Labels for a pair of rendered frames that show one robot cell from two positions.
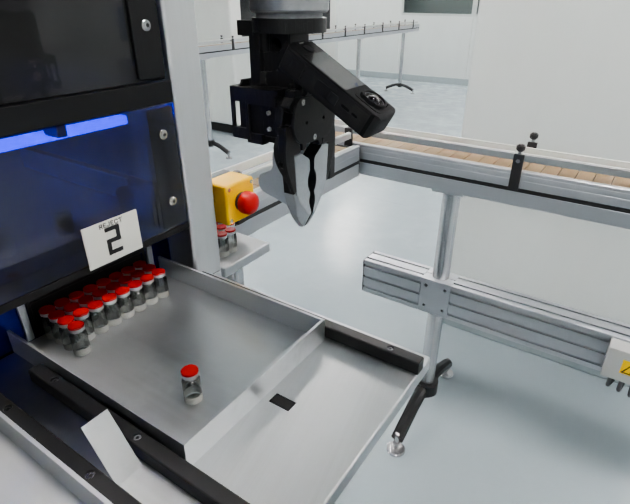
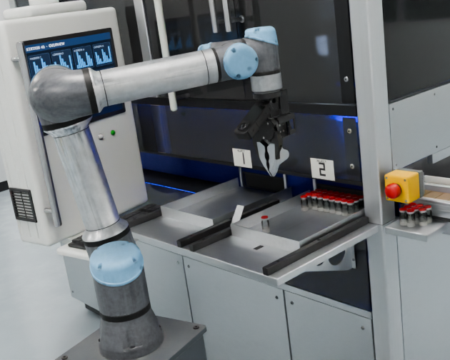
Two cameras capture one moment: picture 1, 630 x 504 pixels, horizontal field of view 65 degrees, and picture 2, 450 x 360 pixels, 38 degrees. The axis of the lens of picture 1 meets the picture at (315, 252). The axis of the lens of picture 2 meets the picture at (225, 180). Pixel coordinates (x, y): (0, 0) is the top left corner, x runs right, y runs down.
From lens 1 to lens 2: 1.74 m
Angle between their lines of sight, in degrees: 97
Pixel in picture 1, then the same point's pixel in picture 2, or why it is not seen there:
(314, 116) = (262, 129)
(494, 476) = not seen: outside the picture
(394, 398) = (250, 268)
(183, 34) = (363, 84)
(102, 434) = (238, 211)
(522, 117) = not seen: outside the picture
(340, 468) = (218, 258)
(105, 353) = (303, 213)
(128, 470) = not seen: hidden behind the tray
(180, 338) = (310, 224)
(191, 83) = (366, 109)
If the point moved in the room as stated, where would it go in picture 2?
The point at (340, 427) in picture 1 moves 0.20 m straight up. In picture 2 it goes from (238, 258) to (228, 184)
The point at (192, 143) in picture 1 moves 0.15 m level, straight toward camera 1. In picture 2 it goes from (366, 141) to (309, 148)
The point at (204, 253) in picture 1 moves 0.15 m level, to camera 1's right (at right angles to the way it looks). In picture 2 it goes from (370, 206) to (368, 226)
